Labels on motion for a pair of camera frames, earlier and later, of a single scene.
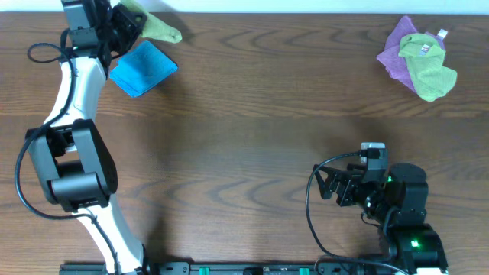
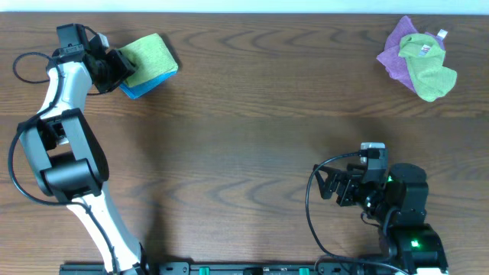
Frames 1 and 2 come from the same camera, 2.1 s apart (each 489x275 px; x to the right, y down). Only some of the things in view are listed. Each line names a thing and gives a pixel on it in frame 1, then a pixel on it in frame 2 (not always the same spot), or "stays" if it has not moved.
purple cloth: [395, 64] stays
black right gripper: [351, 177] stays
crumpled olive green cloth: [425, 54] stays
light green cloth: [154, 28] → [152, 58]
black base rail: [231, 268] stays
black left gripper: [127, 20] → [118, 65]
